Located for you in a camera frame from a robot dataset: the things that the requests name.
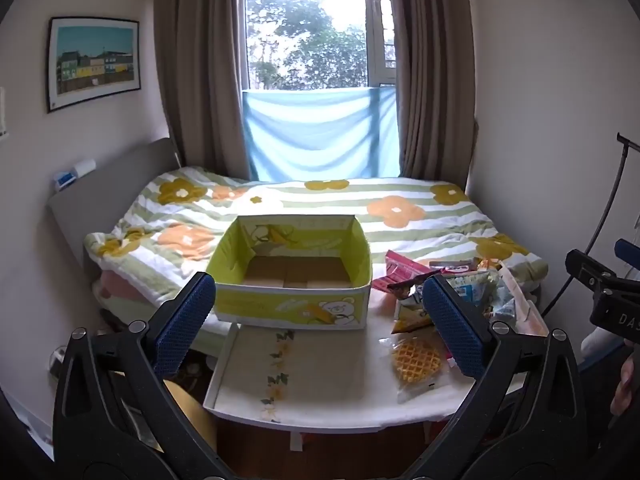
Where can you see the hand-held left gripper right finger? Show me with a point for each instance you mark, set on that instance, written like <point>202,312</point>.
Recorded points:
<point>455,332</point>

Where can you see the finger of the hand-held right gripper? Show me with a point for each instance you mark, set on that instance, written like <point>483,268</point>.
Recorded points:
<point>585,266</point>
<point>627,251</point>

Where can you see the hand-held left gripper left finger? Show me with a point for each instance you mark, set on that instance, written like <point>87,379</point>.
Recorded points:
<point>184,327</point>

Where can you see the light blue white snack packet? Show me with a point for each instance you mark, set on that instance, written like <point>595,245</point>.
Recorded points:
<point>470,290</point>

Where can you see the waffle packet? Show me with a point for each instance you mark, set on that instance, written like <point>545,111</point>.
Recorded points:
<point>415,360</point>

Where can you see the grey green snack packet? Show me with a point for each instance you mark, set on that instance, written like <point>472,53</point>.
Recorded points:
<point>502,305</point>

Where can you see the dark brown snack packet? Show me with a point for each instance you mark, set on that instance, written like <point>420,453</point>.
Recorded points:
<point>407,285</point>

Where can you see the pink snack packet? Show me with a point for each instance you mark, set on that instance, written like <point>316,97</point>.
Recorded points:
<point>400,267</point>

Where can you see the yellow green cardboard box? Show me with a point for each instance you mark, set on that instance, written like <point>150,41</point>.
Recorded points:
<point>280,305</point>

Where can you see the person's right hand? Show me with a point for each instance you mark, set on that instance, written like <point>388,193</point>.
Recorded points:
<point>627,385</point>

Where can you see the pale yellow snack packet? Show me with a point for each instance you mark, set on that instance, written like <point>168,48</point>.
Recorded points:
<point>409,320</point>

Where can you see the red white snack packet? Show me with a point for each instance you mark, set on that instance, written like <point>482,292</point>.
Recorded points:
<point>457,266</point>

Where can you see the white folding table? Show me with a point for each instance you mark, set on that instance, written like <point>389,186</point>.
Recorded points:
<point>220,385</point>

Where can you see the pink pillow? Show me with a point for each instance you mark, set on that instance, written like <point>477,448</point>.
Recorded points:
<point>122,285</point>

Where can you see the orange gold snack packet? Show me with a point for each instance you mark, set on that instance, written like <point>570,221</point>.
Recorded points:
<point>487,263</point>

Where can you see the white fleece table cover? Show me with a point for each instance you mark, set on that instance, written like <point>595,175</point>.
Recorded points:
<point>330,370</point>

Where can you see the grey headboard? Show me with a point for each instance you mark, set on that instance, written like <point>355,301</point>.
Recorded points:
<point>95,210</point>

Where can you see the floral striped blanket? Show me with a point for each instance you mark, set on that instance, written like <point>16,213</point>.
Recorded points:
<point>350,210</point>

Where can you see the white roll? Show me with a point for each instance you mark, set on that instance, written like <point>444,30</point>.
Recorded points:
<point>85,166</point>

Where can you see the blue white small box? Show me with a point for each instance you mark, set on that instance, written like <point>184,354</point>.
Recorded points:
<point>63,181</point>

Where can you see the light blue cloth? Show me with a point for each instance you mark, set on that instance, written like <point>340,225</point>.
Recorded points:
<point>315,135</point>

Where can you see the brown curtain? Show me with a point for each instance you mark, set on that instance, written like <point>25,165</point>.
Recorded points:
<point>200,60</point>
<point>430,70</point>

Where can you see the window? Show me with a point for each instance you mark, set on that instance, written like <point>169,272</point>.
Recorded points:
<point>310,25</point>

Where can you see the framed wall picture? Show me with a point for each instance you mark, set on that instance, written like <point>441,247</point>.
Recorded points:
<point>92,62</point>

